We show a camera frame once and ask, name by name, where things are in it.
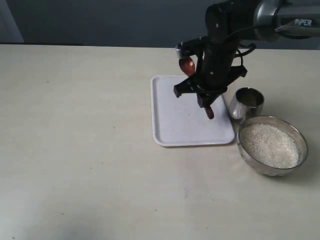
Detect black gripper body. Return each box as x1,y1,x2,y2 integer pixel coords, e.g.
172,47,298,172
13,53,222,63
196,41,240,95

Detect dark red wooden spoon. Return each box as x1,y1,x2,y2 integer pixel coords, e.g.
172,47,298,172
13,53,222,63
178,56,214,120

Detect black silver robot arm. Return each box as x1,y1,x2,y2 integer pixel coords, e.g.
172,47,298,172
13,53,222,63
173,0,320,98

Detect small steel cup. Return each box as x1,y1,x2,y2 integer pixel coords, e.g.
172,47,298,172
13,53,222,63
229,87,265,121

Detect steel bowl of rice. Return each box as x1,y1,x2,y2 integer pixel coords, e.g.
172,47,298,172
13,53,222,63
236,115,309,176

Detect white plastic tray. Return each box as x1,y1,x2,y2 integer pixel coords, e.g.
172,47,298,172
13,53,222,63
150,75,235,147

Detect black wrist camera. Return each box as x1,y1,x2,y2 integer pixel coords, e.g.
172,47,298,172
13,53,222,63
175,36,208,60

